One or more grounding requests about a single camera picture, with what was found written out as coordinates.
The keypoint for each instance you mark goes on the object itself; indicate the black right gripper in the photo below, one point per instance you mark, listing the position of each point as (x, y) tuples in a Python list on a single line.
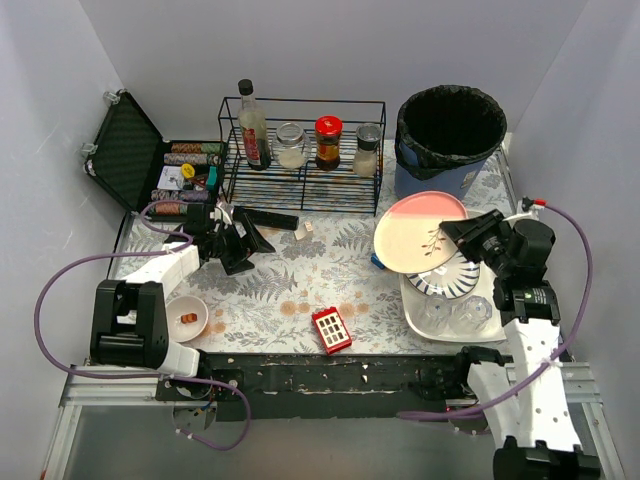
[(480, 240)]

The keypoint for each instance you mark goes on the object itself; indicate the red lid chili sauce jar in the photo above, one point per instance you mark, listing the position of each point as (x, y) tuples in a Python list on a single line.
[(328, 131)]

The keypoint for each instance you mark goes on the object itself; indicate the small white bowl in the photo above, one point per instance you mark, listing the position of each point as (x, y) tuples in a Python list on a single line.
[(183, 305)]

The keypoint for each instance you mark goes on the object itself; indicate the dark sauce glass bottle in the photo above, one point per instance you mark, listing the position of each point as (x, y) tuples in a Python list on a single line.
[(252, 121)]

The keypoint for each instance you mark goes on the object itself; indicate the blue toy brick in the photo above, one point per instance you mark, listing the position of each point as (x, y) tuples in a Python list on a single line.
[(376, 261)]

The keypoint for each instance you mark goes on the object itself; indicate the clear plastic cup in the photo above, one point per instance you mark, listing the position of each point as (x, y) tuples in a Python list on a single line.
[(432, 314), (471, 316)]

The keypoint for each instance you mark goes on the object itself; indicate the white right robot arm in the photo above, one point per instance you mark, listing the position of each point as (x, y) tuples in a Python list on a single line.
[(530, 421)]

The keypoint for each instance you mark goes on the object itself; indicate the white toy brick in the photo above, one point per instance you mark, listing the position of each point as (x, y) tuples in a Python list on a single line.
[(305, 230)]

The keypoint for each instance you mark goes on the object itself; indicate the purple poker chip stack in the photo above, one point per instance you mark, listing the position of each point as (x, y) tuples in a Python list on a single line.
[(195, 159)]

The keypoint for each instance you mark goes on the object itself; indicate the black rhinestone microphone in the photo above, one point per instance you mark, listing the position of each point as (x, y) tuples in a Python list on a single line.
[(267, 219)]

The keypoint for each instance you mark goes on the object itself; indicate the red toy window block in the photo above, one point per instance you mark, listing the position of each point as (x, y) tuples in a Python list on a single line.
[(332, 330)]

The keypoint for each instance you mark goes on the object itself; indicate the blue striped white plate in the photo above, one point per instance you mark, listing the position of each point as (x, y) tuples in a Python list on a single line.
[(453, 280)]

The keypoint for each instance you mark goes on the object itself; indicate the glass salt grinder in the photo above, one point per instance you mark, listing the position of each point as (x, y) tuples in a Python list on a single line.
[(368, 137)]

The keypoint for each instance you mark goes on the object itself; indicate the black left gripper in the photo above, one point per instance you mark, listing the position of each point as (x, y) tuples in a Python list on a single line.
[(238, 239)]

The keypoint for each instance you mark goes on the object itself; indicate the small sausage piece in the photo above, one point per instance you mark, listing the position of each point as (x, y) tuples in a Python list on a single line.
[(189, 318)]

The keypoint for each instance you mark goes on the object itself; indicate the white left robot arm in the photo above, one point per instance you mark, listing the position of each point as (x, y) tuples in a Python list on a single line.
[(130, 324)]

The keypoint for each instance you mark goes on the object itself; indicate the teal card box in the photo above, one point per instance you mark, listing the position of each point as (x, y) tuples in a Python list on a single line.
[(212, 179)]

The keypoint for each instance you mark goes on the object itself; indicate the blue bin with black bag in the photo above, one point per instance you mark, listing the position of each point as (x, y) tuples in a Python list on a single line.
[(444, 136)]

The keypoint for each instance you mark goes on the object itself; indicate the pink white plate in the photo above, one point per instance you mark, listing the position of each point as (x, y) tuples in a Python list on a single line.
[(408, 238)]

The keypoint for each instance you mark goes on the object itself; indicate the blue yellow poker chip stack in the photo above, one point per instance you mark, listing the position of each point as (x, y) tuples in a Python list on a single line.
[(191, 196)]

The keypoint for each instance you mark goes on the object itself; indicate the black poker chip case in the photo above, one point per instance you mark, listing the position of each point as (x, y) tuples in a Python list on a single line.
[(126, 160)]

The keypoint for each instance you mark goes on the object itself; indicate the red tan poker chip stack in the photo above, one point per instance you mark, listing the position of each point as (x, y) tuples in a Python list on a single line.
[(214, 148)]

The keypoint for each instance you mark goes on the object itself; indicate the yellow dealer chip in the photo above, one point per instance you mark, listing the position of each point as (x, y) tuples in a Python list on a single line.
[(187, 171)]

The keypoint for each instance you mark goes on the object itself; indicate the white rectangular basin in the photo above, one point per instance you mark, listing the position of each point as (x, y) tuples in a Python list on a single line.
[(411, 299)]

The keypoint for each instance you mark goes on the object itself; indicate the round glass jar with powder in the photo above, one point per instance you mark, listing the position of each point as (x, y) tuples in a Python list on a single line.
[(290, 146)]

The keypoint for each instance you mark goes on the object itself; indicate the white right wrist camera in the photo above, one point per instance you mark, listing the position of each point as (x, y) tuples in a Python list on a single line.
[(527, 208)]

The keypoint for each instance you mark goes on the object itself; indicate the black wire rack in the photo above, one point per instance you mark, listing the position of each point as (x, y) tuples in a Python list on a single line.
[(326, 181)]

